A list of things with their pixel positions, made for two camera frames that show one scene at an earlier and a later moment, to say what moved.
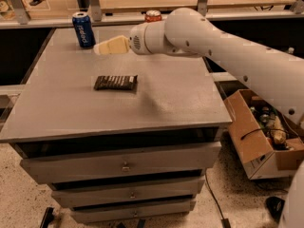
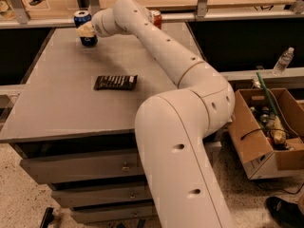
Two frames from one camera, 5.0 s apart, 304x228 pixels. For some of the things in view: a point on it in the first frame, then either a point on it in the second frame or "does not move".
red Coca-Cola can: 153,16 does not move
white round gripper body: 137,43 -> 97,25
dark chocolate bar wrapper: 116,83 does not move
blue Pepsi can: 84,29 does not move
